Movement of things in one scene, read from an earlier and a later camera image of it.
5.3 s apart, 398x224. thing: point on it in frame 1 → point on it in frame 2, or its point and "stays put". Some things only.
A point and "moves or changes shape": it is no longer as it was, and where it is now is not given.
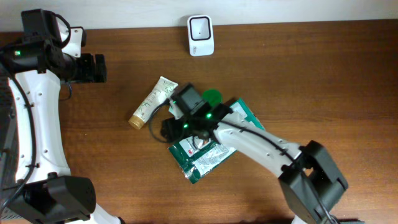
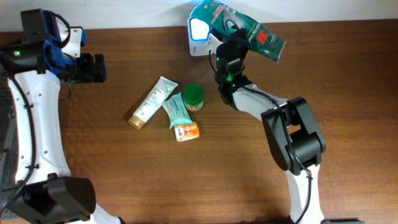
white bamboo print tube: (161, 92) stays put
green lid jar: (213, 96) moves or changes shape
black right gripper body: (170, 130) → (237, 42)
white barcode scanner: (201, 35) stays put
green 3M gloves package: (195, 155) → (221, 17)
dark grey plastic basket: (9, 161) stays put
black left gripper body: (82, 70) stays put
